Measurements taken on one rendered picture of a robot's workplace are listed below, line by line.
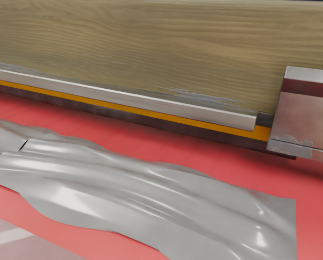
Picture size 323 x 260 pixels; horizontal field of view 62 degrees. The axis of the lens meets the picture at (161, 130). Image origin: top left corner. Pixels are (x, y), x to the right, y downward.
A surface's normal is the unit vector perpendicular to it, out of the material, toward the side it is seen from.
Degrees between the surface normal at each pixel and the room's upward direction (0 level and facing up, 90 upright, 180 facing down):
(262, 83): 56
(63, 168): 7
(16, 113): 32
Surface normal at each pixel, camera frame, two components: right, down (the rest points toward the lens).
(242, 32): -0.41, 0.35
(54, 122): 0.04, -0.90
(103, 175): -0.11, -0.57
